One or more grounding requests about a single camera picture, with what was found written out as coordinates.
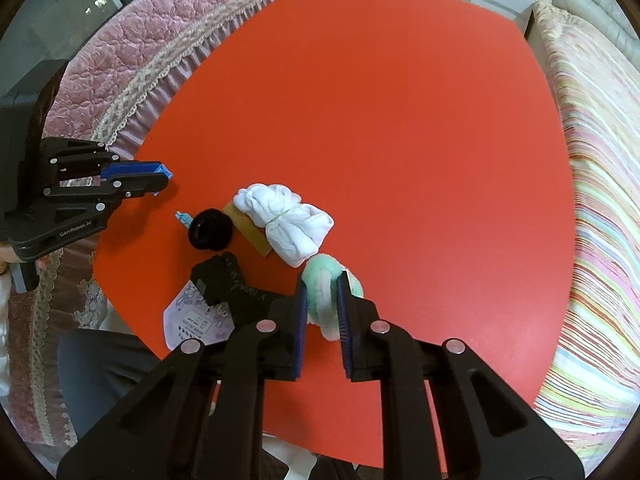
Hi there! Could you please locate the white cloth bundle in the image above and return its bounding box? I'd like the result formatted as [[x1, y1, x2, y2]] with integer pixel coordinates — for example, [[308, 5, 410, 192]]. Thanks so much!
[[233, 183, 335, 267]]

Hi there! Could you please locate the printed paper packet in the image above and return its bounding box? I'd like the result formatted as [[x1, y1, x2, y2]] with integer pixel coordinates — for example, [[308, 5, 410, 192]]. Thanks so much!
[[163, 280, 236, 351]]

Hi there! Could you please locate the black wrapper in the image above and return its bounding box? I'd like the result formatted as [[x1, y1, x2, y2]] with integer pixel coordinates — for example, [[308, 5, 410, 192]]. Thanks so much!
[[190, 252, 288, 333]]

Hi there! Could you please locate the large dark window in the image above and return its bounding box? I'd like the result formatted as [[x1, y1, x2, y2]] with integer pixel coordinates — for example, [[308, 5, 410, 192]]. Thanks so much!
[[0, 0, 136, 106]]

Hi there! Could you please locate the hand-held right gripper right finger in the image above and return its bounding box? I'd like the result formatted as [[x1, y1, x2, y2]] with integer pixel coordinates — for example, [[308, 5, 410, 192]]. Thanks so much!
[[336, 270, 586, 480]]

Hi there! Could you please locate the green and white tissue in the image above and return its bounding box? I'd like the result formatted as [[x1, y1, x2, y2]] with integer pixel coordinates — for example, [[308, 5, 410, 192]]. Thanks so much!
[[301, 255, 365, 343]]

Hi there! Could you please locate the black round cap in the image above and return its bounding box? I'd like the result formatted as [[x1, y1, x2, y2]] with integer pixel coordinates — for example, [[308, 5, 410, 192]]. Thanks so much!
[[188, 208, 234, 252]]

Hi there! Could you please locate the pink quilted bedspread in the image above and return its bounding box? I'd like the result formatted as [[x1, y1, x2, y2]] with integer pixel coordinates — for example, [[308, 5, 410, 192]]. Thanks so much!
[[7, 0, 331, 456]]

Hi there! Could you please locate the striped colourful blanket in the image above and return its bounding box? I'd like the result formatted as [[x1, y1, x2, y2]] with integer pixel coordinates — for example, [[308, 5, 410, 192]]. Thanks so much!
[[530, 2, 640, 453]]

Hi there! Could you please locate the brown cardboard piece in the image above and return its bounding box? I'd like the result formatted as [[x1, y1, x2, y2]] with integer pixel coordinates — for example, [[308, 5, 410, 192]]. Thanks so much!
[[222, 200, 273, 257]]

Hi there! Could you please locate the person's left leg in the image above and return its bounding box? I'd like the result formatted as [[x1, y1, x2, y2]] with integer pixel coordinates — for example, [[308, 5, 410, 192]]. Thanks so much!
[[57, 329, 171, 441]]

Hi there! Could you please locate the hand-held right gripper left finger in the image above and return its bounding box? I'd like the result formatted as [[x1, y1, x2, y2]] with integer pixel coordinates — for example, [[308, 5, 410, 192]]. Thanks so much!
[[56, 270, 315, 480]]

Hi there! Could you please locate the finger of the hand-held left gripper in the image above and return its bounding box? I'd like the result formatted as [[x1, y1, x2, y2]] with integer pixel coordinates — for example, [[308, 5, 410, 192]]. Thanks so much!
[[41, 137, 174, 183], [42, 176, 165, 213]]

